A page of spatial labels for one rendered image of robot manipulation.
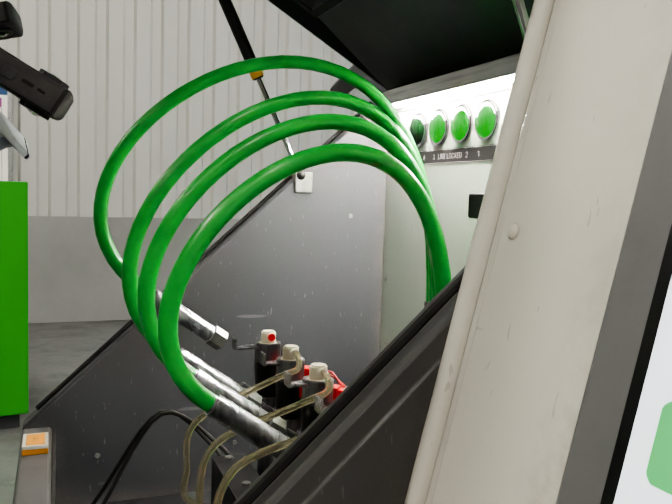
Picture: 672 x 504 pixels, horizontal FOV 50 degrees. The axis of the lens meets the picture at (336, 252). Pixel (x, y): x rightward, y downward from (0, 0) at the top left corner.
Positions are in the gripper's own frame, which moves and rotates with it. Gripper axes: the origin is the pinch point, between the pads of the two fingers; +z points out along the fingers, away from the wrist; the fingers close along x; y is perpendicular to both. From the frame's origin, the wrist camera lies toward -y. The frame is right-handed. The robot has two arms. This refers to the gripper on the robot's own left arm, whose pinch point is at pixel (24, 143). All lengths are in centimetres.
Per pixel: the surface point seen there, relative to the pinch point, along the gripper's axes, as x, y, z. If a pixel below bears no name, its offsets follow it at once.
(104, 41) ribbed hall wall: -592, -125, -254
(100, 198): 10.7, -1.6, 12.9
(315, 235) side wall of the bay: -27.4, -23.1, 28.9
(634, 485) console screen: 55, -8, 47
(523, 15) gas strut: 39, -30, 29
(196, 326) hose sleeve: 6.2, 0.0, 28.3
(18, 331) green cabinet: -318, 64, -46
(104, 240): 9.7, 0.8, 16.1
